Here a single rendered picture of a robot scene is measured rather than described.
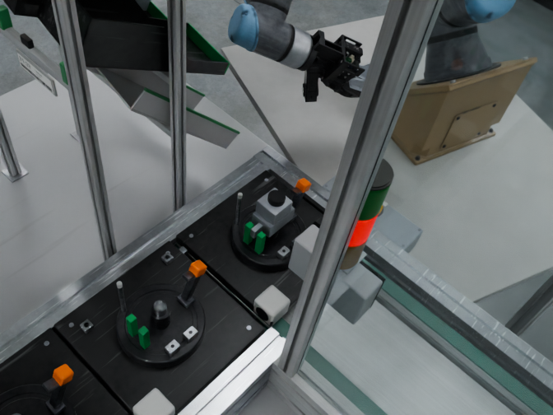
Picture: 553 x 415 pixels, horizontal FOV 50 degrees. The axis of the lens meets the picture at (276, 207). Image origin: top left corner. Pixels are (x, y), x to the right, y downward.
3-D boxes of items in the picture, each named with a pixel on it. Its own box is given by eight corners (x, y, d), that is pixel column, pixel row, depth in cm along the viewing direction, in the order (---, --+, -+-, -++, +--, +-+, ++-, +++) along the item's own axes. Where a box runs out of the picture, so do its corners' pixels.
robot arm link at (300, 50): (274, 69, 116) (274, 38, 119) (294, 77, 118) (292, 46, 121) (295, 47, 110) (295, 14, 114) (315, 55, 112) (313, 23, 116)
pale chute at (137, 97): (191, 109, 124) (204, 93, 123) (226, 149, 118) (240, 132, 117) (91, 63, 100) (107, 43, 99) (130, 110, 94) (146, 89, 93)
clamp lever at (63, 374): (57, 395, 84) (66, 361, 80) (65, 405, 83) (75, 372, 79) (34, 408, 81) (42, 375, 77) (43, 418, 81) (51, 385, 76)
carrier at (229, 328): (169, 246, 107) (167, 203, 97) (264, 333, 99) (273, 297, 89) (54, 331, 95) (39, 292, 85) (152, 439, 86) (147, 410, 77)
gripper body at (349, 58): (368, 72, 117) (318, 51, 111) (341, 95, 123) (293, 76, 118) (364, 43, 120) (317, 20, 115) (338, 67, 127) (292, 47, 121)
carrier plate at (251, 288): (265, 175, 120) (266, 169, 119) (355, 247, 112) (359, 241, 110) (175, 241, 108) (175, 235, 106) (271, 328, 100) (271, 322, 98)
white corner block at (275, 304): (269, 294, 103) (271, 282, 100) (288, 311, 102) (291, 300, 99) (251, 310, 101) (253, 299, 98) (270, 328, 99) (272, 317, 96)
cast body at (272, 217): (275, 203, 106) (280, 179, 101) (293, 218, 105) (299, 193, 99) (242, 229, 102) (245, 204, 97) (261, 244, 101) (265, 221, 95)
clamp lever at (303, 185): (288, 208, 110) (304, 176, 106) (296, 215, 109) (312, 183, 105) (277, 214, 107) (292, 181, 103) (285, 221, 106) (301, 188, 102)
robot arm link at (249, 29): (250, -4, 105) (235, 42, 106) (301, 19, 111) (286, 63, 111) (234, -2, 112) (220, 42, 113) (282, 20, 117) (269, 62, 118)
